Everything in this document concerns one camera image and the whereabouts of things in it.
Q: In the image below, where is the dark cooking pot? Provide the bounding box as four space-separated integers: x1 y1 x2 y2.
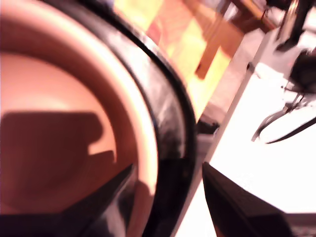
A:
0 0 160 237

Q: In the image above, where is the black Philips rice cooker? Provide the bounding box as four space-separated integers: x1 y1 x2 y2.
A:
40 0 198 237

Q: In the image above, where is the wooden chair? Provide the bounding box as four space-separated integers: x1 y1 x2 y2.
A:
194 0 276 80

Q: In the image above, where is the black camera device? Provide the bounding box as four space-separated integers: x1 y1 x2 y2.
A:
287 48 316 91

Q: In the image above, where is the black stand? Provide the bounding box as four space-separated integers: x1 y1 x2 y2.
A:
276 0 312 52

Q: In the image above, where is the black cable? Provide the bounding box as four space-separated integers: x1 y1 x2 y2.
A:
251 108 293 143
265 116 316 145

